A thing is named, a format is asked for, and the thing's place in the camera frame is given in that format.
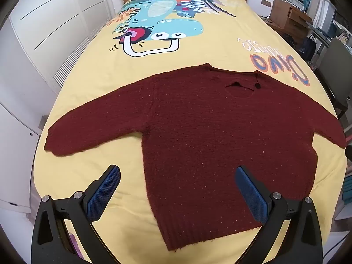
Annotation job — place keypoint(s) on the grey chair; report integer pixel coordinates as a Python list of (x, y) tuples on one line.
[(338, 60)]

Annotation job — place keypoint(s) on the wooden drawer cabinet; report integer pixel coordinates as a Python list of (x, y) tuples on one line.
[(288, 19)]

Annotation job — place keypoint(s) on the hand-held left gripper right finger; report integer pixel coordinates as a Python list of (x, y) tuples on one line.
[(251, 195)]

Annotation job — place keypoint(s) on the dark red knitted sweater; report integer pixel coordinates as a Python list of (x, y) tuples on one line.
[(206, 132)]

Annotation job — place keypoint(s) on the wall switch plate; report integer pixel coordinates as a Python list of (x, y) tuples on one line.
[(265, 3)]

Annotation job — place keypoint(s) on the dark bag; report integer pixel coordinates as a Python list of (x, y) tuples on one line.
[(306, 49)]

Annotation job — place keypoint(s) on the yellow dinosaur printed bed sheet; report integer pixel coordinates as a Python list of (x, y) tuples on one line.
[(220, 49)]

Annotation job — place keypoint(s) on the white wardrobe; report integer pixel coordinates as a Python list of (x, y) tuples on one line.
[(41, 38)]

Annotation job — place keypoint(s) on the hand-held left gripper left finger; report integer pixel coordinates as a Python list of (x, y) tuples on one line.
[(106, 191)]

